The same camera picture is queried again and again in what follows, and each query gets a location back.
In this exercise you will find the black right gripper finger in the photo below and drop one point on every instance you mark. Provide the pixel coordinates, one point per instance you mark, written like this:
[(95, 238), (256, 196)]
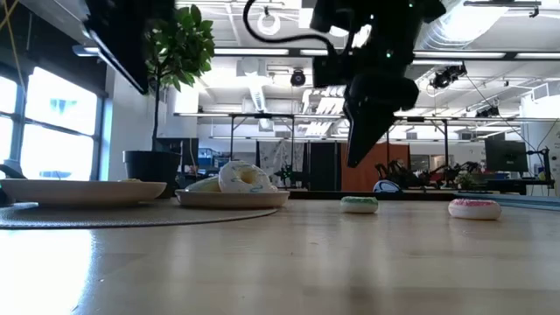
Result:
[(363, 135)]

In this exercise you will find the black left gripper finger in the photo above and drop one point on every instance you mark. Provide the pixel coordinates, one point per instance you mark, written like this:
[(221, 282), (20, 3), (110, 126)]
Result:
[(131, 61)]

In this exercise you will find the teal iced donut dark drizzle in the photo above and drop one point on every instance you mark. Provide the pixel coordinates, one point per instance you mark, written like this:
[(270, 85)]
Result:
[(359, 206)]

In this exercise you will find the pink iced donut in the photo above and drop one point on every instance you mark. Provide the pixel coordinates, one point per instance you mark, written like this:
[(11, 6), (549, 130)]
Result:
[(474, 211)]

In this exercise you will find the mint iced donut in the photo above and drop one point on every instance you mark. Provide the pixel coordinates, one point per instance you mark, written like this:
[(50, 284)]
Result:
[(232, 179)]

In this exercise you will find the black background robot arm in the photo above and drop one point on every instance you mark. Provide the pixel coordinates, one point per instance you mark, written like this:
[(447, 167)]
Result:
[(289, 175), (394, 172)]

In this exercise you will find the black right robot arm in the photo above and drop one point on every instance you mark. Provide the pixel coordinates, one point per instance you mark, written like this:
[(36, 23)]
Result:
[(385, 26)]

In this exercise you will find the orange partition panel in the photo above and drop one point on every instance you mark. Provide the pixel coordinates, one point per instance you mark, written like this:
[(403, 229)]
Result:
[(399, 153)]

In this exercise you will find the black partition panel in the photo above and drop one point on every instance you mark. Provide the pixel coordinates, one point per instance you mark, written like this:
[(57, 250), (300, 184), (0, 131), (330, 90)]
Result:
[(323, 166)]

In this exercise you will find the blue white round object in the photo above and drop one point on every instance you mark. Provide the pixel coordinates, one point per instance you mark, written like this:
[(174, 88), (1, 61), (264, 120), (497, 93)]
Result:
[(386, 187)]

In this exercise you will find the potted green tree black pot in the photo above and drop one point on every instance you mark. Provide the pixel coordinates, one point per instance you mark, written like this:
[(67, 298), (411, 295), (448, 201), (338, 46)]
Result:
[(188, 48)]

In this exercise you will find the black ceiling spotlight fixture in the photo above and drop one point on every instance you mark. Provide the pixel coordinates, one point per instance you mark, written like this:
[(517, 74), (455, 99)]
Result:
[(446, 78)]

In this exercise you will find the grey patterned curtain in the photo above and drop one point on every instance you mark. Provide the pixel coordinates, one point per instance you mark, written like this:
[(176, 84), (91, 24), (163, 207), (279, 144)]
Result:
[(273, 153)]

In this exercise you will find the large bright window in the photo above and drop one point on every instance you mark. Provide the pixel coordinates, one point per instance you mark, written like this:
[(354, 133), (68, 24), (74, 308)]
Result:
[(57, 153)]

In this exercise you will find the black computer monitor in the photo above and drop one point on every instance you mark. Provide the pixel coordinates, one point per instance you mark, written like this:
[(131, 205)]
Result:
[(505, 155)]

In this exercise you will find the large cream plate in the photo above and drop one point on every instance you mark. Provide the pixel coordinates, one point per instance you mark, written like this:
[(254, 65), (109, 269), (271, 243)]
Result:
[(83, 191)]

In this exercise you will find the small cream plate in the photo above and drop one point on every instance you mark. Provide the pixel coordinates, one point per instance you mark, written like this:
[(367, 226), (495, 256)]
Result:
[(232, 200)]

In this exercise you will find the round grey woven placemat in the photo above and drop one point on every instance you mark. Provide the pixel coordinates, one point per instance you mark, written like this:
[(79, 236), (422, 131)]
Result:
[(131, 215)]

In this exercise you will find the dark office desk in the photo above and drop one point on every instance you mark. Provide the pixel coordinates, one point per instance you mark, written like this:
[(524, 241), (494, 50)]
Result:
[(516, 184)]

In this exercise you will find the blue flat board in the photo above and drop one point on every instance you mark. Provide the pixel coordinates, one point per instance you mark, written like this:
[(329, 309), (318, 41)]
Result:
[(525, 201)]

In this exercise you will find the black table border frame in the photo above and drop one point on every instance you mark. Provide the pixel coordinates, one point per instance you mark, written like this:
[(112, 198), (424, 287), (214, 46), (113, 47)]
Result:
[(315, 195)]

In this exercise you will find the black background metal frame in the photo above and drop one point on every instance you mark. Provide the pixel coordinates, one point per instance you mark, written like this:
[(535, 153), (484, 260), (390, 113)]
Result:
[(445, 144), (262, 115)]

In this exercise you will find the silver ceiling duct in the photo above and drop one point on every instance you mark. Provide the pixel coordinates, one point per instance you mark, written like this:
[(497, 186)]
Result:
[(442, 37)]

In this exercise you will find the black ceiling camera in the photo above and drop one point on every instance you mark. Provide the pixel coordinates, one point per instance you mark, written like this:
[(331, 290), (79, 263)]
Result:
[(298, 79)]

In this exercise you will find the black overhead frame bar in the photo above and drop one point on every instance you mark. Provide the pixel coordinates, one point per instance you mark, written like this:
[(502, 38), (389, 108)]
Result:
[(295, 52)]

